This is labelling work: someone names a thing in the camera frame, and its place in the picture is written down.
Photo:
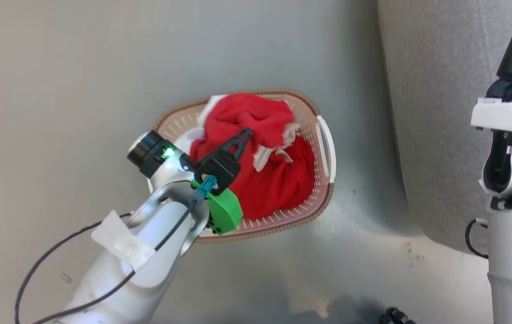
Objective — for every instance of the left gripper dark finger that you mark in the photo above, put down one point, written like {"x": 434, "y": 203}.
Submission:
{"x": 237, "y": 138}
{"x": 242, "y": 147}

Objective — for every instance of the cream perforated laundry basket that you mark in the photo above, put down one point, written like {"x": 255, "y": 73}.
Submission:
{"x": 316, "y": 198}

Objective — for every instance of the white tape strip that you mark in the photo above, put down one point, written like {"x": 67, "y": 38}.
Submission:
{"x": 123, "y": 240}

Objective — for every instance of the grey fabric sofa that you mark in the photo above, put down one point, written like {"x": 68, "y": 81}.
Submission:
{"x": 436, "y": 112}

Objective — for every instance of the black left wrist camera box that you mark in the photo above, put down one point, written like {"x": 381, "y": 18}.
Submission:
{"x": 217, "y": 168}

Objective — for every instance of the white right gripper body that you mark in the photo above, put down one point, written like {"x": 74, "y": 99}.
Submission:
{"x": 508, "y": 117}

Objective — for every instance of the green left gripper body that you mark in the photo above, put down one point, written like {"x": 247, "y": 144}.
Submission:
{"x": 224, "y": 209}

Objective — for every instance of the red garment white panel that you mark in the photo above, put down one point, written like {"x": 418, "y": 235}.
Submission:
{"x": 283, "y": 189}

